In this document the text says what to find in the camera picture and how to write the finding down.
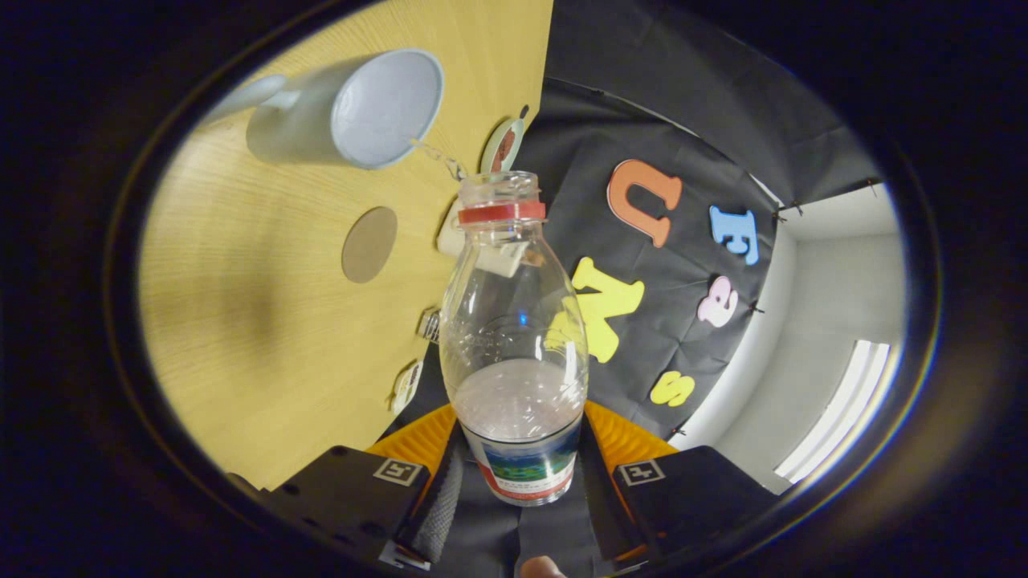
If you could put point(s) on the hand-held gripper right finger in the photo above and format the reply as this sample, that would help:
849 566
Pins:
602 506

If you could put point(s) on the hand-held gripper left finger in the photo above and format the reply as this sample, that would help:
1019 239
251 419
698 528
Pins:
438 514

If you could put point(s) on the clear plastic juice bottle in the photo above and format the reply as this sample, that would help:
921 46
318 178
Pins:
514 337

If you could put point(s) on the round brown coaster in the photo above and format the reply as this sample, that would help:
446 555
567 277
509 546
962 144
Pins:
369 245

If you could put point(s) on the white cup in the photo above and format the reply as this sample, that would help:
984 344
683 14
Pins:
321 120

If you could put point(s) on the white divided bean dish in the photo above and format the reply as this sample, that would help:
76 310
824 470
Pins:
406 387

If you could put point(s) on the large ceiling light panel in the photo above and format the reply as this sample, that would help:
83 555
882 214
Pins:
835 409

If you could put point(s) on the wooden table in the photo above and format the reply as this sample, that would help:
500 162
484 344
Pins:
265 321

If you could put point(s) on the white toaster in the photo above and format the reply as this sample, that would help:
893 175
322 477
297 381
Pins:
448 233

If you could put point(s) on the red-brown sausage piece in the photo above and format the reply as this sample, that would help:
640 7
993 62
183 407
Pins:
503 159
507 139

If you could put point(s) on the pale green plate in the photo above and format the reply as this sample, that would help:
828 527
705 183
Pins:
490 152

